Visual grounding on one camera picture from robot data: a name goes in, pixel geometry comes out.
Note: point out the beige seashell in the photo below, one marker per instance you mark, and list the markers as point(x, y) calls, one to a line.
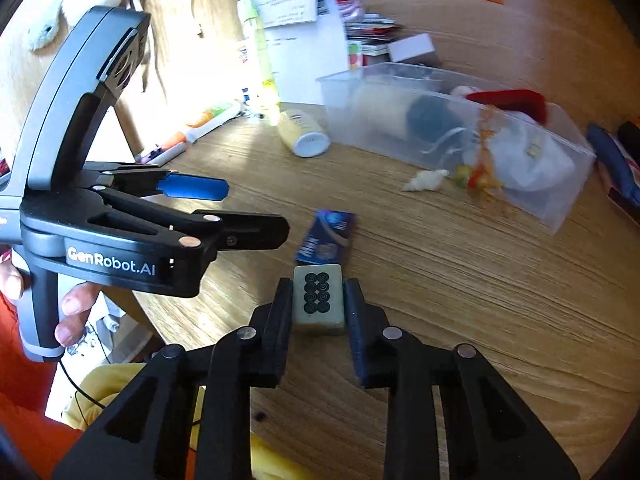
point(425, 180)

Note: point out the red cloth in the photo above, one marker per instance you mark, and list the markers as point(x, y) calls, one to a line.
point(515, 99)

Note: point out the small white box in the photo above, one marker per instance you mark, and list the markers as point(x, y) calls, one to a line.
point(410, 47)

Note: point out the person's left forearm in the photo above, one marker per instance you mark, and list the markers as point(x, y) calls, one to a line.
point(25, 410)

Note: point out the mahjong tile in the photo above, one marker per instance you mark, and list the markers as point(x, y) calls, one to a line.
point(317, 295)

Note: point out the white tube orange label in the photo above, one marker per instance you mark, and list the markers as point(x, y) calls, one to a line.
point(215, 112)

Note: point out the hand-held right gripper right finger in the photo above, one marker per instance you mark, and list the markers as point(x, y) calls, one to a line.
point(357, 340)

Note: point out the white file box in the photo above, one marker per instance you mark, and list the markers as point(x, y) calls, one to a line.
point(305, 60)

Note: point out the clear plastic storage box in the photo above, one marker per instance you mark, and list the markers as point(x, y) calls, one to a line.
point(350, 110)

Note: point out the white cloth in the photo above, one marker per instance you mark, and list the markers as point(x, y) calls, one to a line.
point(530, 160)

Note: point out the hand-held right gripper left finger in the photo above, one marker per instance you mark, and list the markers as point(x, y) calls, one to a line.
point(282, 330)

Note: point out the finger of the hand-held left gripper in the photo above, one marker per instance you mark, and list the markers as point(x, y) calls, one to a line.
point(250, 232)
point(195, 187)

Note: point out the yellow spray bottle green cap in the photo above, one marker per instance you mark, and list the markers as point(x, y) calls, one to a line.
point(265, 70)

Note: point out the person's left hand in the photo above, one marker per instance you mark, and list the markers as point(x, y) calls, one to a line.
point(75, 305)

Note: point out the orange yellow ornament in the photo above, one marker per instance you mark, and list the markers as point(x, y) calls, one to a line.
point(480, 175)

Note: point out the small blue box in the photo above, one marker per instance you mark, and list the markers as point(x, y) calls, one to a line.
point(327, 235)

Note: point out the wooden desktop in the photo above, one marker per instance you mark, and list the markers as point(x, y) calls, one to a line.
point(450, 285)

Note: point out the stack of packets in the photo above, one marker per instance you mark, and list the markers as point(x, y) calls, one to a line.
point(370, 25)

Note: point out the printed paper sheet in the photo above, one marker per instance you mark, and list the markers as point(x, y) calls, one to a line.
point(287, 7)

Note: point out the yellow lotion bottle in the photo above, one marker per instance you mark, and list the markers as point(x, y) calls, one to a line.
point(302, 132)

